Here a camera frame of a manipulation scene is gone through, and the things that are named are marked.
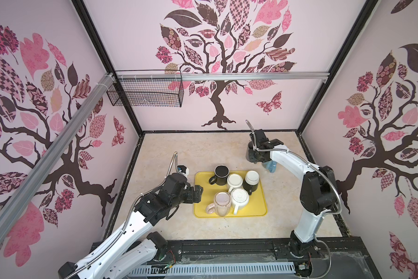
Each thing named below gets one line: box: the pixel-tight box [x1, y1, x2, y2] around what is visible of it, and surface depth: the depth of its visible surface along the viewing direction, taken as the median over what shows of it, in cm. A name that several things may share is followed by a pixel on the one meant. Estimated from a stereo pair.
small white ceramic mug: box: [226, 173, 244, 193], surface depth 89 cm
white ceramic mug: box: [230, 187, 250, 216], surface depth 82 cm
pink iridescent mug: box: [205, 191, 232, 217], surface depth 79 cm
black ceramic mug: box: [209, 164, 230, 186], surface depth 92 cm
